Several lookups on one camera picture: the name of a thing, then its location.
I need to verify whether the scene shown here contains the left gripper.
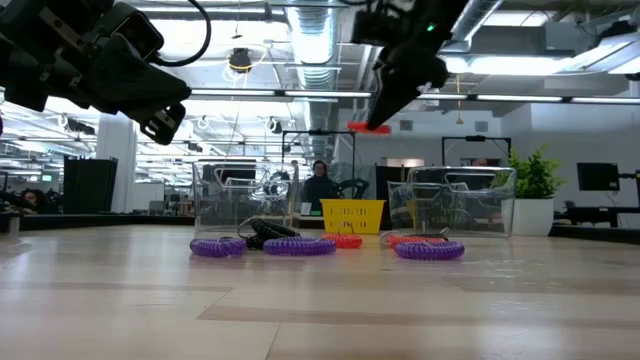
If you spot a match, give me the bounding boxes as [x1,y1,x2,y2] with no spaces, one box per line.
[0,32,194,147]

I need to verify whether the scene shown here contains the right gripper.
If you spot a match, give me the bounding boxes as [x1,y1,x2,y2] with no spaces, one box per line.
[366,18,464,131]

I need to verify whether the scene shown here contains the orange spring keychain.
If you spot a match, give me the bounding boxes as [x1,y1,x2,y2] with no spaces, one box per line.
[384,233,449,249]
[347,121,393,135]
[321,222,364,250]

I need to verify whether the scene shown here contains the purple spring keychain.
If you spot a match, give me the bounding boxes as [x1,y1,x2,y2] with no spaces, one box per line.
[189,237,248,259]
[393,240,466,262]
[262,236,338,257]

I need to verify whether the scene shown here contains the white pillar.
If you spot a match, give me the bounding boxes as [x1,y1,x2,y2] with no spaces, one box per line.
[95,113,137,214]

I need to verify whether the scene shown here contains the black partition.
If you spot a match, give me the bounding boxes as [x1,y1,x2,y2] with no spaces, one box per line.
[63,157,119,215]

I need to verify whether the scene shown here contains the clear plastic bin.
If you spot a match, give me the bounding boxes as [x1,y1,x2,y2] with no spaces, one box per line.
[192,159,300,239]
[387,166,517,239]

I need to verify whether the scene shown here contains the black hanging round device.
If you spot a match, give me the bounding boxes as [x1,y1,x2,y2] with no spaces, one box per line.
[228,47,254,75]

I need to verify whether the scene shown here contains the ceiling light strip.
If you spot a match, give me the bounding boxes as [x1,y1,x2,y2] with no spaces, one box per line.
[189,88,374,99]
[417,93,640,105]

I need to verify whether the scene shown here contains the person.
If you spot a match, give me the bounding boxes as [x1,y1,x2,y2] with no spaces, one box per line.
[19,188,61,215]
[302,159,341,214]

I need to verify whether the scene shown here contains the yellow plastic basket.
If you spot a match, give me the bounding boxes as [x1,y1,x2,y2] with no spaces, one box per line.
[319,198,386,235]

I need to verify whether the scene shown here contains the green plant in white pot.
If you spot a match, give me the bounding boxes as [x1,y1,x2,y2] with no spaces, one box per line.
[492,144,566,237]

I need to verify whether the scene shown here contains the black monitor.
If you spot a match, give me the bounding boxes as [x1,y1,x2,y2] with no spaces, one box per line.
[576,162,621,192]

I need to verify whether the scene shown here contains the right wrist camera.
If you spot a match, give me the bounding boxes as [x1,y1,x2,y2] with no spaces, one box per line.
[350,0,401,47]

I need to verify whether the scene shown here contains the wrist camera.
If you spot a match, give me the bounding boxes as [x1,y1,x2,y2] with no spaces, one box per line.
[107,2,166,66]
[350,0,401,47]

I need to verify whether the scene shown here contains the yellow hanging cord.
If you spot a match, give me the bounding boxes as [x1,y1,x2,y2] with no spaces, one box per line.
[454,74,464,125]

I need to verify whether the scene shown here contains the silver ventilation duct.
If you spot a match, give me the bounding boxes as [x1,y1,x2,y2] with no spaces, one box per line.
[285,0,346,161]

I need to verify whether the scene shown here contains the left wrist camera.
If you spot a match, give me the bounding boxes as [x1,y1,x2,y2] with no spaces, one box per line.
[107,2,166,66]

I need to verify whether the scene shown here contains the black camera cable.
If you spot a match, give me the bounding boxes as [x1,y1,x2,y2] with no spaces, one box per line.
[149,0,212,69]

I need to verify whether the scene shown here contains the black aluminium table frame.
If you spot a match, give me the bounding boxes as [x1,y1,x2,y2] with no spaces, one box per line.
[0,213,640,239]

